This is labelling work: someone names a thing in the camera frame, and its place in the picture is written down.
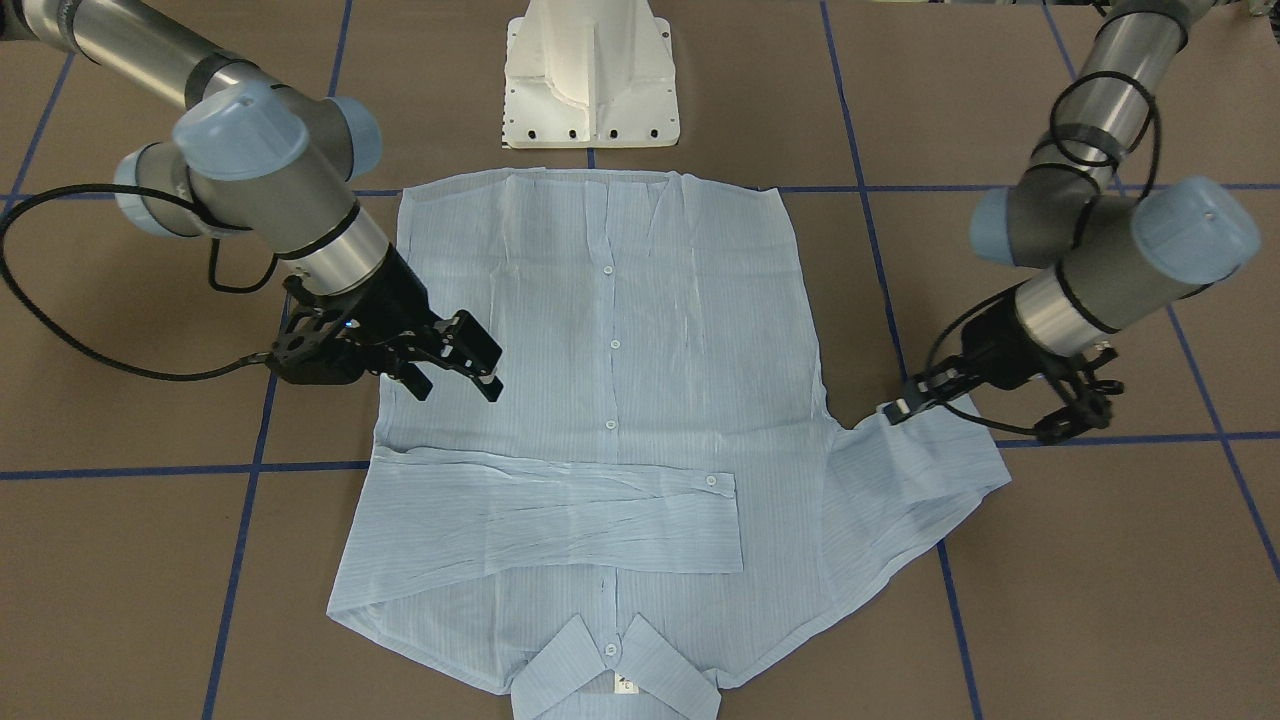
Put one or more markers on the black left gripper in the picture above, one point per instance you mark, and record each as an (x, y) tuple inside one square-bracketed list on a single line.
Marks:
[(990, 348)]

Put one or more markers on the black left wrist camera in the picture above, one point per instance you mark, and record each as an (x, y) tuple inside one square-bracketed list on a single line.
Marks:
[(1086, 399)]

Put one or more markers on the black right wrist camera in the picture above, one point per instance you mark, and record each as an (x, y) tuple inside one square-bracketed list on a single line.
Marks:
[(313, 348)]

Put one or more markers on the light blue button-up shirt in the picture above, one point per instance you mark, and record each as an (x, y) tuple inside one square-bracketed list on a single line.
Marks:
[(659, 505)]

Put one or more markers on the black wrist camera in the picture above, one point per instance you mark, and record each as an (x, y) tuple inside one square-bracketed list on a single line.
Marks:
[(313, 348), (1086, 399)]

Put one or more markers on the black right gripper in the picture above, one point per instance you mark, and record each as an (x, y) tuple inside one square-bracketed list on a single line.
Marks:
[(398, 299)]

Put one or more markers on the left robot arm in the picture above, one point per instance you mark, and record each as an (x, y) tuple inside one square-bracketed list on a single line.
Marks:
[(1105, 247)]

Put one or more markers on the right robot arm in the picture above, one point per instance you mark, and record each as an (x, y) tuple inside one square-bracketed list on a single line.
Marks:
[(252, 154)]

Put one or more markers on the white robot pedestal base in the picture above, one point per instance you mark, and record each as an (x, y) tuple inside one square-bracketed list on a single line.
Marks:
[(590, 75)]

